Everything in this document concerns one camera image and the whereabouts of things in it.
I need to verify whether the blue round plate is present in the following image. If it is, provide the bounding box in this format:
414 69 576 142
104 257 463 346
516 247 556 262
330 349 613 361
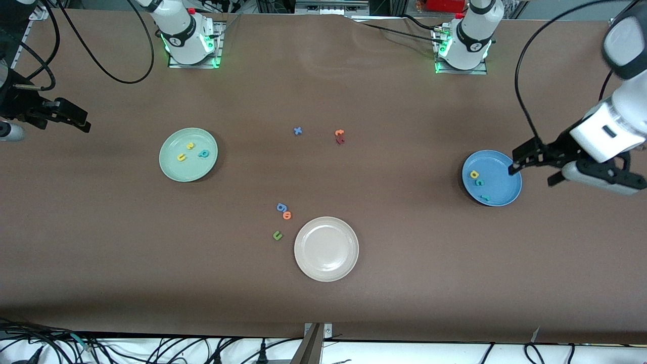
461 150 523 207

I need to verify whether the green round plate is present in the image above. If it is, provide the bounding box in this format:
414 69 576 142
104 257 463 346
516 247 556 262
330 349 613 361
159 127 219 183

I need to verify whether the red object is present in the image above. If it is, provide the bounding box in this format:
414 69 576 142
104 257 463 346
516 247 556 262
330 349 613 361
424 0 467 14

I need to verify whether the beige round plate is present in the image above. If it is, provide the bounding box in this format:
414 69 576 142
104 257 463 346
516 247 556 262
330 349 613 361
294 216 360 282

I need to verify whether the white box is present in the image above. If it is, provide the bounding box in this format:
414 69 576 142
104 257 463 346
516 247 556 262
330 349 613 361
295 0 371 16

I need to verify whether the brown table cover mat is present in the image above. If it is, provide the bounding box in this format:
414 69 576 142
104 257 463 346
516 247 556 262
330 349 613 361
0 9 647 345

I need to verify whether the right arm long black cable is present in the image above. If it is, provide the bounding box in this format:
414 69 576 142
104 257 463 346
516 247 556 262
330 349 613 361
56 0 155 84

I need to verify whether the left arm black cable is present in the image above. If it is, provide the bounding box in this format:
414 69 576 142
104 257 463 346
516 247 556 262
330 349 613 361
515 0 638 147

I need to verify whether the right arm short black cable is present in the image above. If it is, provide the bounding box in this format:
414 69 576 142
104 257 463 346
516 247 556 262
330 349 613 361
15 0 61 93

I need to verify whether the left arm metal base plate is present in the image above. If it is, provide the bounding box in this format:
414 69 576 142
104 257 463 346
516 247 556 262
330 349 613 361
434 25 489 76

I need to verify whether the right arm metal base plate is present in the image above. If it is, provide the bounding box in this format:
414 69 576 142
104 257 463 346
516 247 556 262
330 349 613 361
168 21 224 69

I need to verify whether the black base cable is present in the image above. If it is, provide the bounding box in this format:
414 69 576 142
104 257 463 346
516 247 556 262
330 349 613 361
402 14 445 32
360 22 439 45

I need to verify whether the black cable tangle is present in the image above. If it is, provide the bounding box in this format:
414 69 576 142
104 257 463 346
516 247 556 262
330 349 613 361
0 317 102 364

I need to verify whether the aluminium beam with bracket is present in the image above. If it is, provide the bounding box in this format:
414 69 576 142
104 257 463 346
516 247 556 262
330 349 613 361
291 323 334 364

